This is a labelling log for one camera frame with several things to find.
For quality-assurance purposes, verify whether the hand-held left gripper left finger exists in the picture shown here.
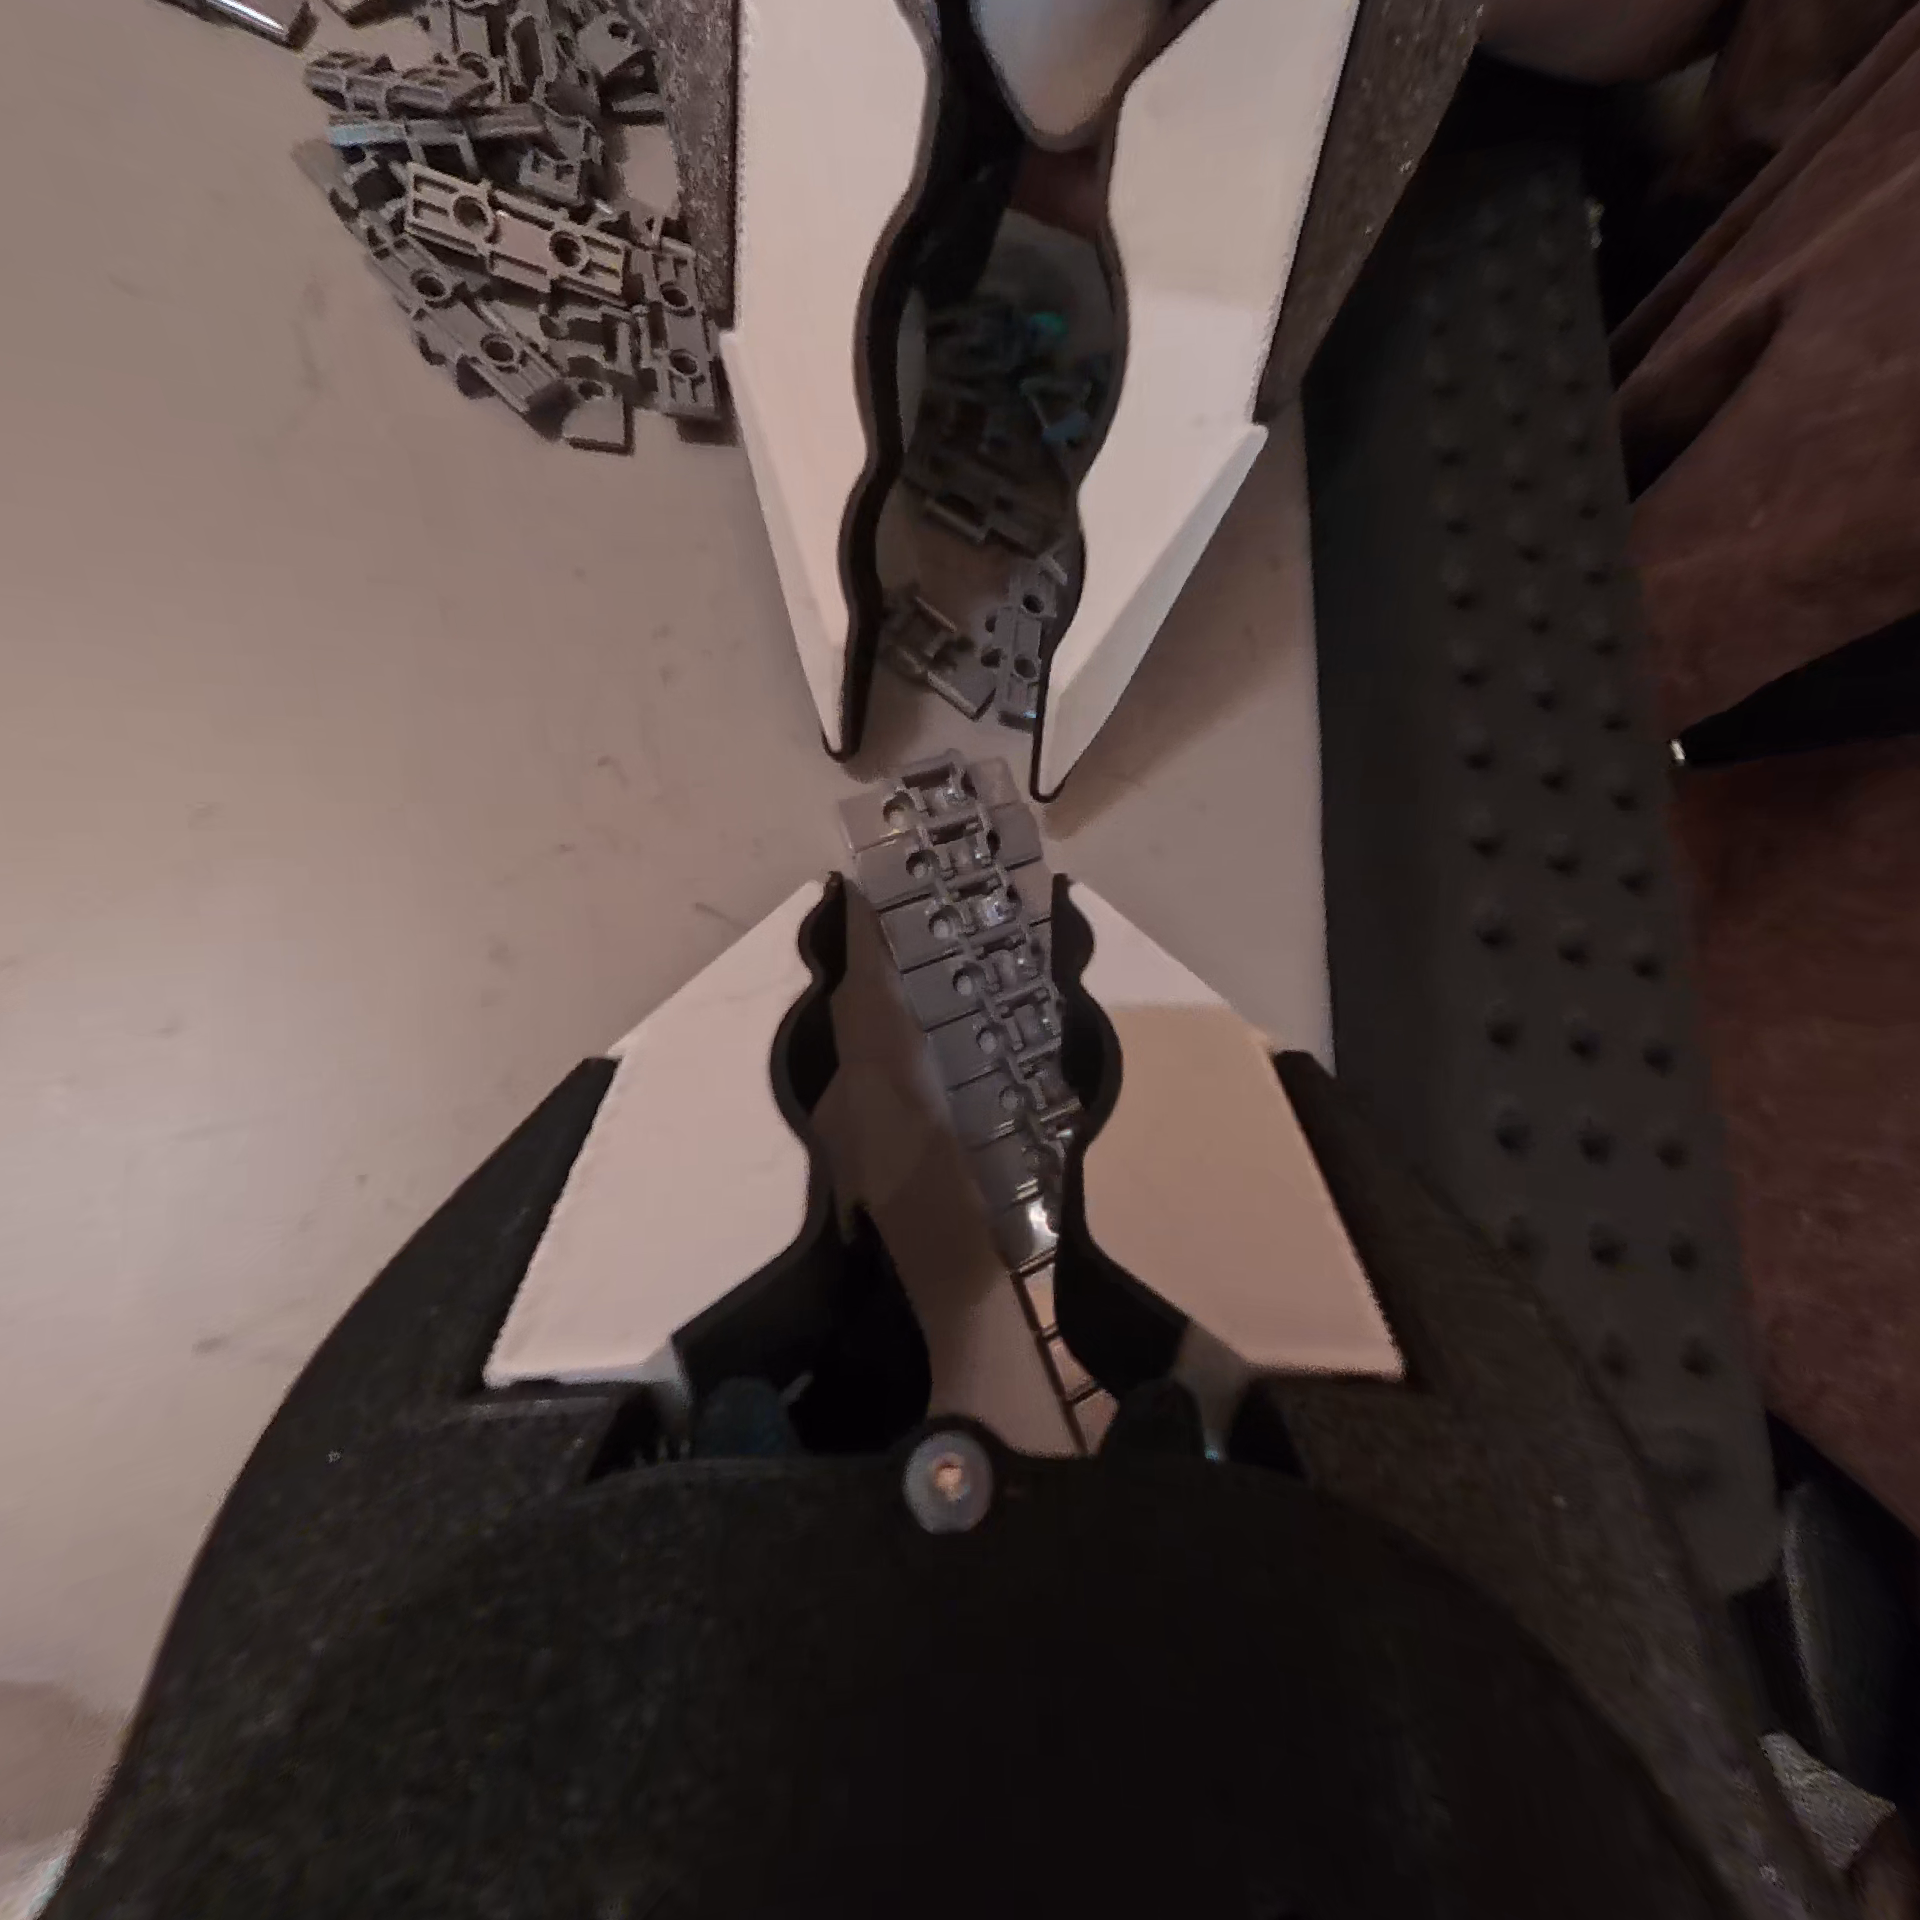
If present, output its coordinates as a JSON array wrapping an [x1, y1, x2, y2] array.
[[482, 874, 848, 1386]]

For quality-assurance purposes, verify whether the grey toy track chain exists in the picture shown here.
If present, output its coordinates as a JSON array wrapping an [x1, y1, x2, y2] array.
[[833, 755, 1095, 1457]]

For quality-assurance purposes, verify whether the pile of grey track pieces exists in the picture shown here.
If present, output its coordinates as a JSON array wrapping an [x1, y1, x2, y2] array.
[[165, 0, 1087, 731]]

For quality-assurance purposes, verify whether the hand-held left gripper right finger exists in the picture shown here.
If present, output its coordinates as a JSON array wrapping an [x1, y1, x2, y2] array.
[[1047, 874, 1408, 1389]]

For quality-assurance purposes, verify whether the grey desk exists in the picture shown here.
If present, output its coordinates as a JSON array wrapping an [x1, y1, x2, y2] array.
[[0, 0, 1339, 1801]]

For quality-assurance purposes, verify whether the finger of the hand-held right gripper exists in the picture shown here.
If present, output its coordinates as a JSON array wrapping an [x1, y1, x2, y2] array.
[[717, 0, 945, 755], [1029, 0, 1365, 805]]

